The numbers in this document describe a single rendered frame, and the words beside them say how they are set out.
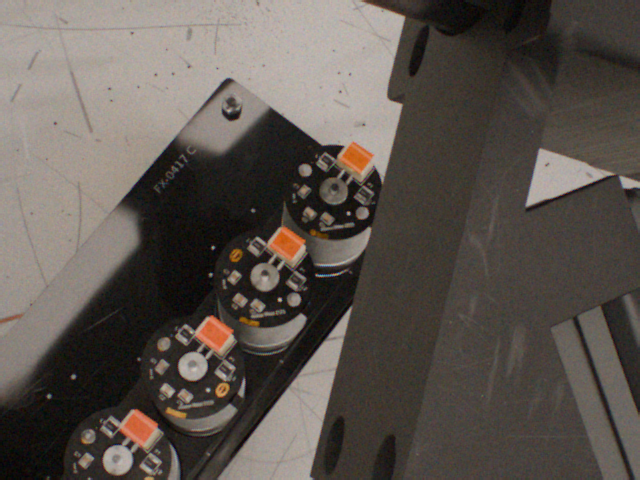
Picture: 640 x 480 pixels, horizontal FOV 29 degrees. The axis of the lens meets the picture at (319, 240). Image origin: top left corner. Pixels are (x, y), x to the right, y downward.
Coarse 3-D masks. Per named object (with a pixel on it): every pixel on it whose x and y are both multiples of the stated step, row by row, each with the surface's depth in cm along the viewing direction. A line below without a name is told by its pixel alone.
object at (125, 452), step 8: (168, 440) 32; (112, 448) 29; (120, 448) 29; (128, 448) 29; (104, 456) 29; (112, 456) 29; (128, 456) 29; (176, 456) 33; (104, 464) 29; (112, 464) 29; (120, 464) 29; (128, 464) 29; (176, 464) 32; (112, 472) 29; (120, 472) 29; (128, 472) 29; (176, 472) 32
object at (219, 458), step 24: (360, 264) 31; (336, 288) 31; (312, 312) 30; (336, 312) 30; (312, 336) 30; (288, 360) 30; (264, 384) 30; (240, 408) 30; (264, 408) 30; (240, 432) 29; (216, 456) 29
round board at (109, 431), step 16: (96, 416) 29; (112, 416) 29; (80, 432) 29; (96, 432) 29; (112, 432) 29; (160, 432) 29; (80, 448) 29; (96, 448) 29; (144, 448) 29; (160, 448) 29; (64, 464) 29; (80, 464) 29; (96, 464) 29; (144, 464) 29; (160, 464) 29
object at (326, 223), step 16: (336, 144) 31; (304, 160) 31; (320, 160) 31; (288, 176) 31; (304, 176) 31; (320, 176) 31; (336, 176) 31; (368, 176) 31; (288, 192) 31; (304, 192) 31; (352, 192) 31; (368, 192) 31; (288, 208) 31; (304, 208) 31; (320, 208) 31; (336, 208) 31; (352, 208) 31; (368, 208) 31; (304, 224) 31; (320, 224) 31; (336, 224) 31; (352, 224) 31; (368, 224) 31; (336, 240) 31
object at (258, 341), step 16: (256, 272) 30; (272, 272) 30; (256, 288) 30; (272, 288) 30; (224, 320) 33; (304, 320) 33; (240, 336) 32; (256, 336) 32; (272, 336) 32; (288, 336) 33; (256, 352) 34; (272, 352) 34
